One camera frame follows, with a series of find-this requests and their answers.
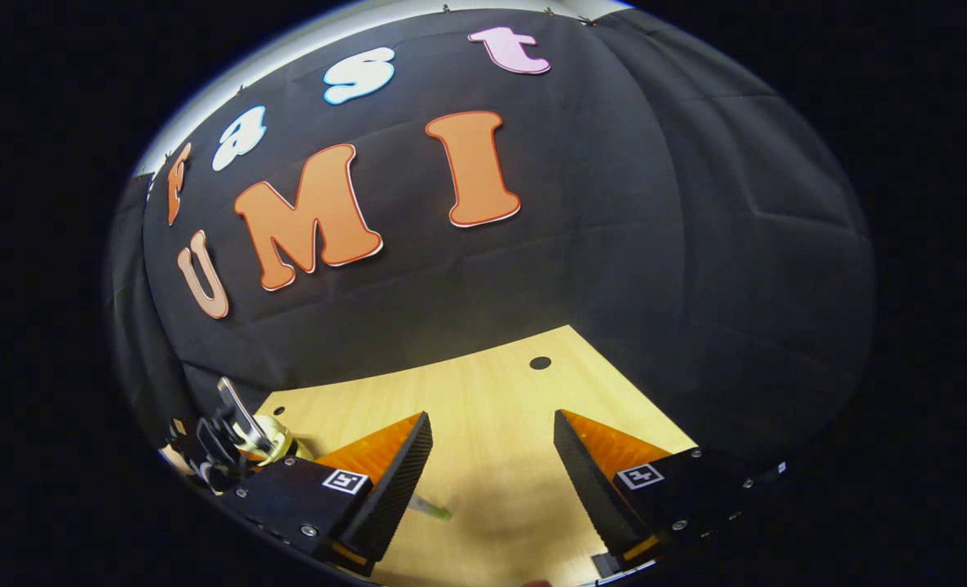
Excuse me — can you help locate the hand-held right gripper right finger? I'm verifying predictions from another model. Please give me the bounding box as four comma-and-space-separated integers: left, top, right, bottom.
554, 409, 784, 573

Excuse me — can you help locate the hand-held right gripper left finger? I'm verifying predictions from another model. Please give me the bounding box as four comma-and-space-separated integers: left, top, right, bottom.
219, 412, 435, 577

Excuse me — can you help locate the pale yellow suitcase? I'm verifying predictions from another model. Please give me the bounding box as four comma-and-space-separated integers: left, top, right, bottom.
251, 413, 315, 466

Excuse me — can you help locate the clear tube with green cap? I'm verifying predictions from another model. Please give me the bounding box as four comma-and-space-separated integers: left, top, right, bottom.
408, 495, 454, 523

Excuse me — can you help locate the black backdrop cloth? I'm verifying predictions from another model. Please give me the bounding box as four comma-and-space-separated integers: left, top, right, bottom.
104, 8, 876, 490

